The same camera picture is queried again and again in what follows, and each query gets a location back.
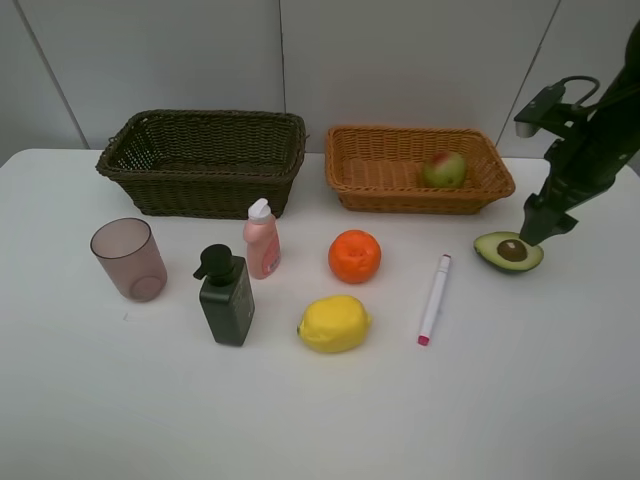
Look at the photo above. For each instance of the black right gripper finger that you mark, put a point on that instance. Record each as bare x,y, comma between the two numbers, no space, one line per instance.
540,220
557,223

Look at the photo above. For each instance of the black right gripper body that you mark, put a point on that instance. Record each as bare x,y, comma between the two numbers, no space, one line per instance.
590,166

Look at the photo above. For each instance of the halved avocado with pit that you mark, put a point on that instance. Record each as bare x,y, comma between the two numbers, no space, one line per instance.
505,251

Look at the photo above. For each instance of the green red mango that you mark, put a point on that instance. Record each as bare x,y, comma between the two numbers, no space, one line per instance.
445,170

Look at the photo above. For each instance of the white marker pink caps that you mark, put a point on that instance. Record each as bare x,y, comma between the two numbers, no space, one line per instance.
434,301

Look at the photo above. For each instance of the orange fruit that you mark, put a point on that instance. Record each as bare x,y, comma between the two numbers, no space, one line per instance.
354,256

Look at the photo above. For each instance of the yellow lemon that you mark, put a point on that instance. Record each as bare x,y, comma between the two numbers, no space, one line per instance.
334,324

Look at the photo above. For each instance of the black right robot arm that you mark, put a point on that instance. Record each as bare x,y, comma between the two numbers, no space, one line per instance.
621,96

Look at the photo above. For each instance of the orange wicker basket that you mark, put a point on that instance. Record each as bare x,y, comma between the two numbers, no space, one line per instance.
379,169

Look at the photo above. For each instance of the pink squeeze bottle white cap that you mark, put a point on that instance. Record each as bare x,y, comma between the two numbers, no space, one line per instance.
262,240

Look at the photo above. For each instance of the dark green pump bottle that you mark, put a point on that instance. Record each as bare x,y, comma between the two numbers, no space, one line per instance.
225,295

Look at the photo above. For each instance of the dark brown wicker basket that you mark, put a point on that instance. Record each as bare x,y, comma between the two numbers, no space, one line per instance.
211,164

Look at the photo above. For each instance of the translucent pink plastic cup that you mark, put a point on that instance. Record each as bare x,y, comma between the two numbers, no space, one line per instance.
128,253

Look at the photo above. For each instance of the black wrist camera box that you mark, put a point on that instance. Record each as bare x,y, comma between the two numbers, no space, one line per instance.
545,112

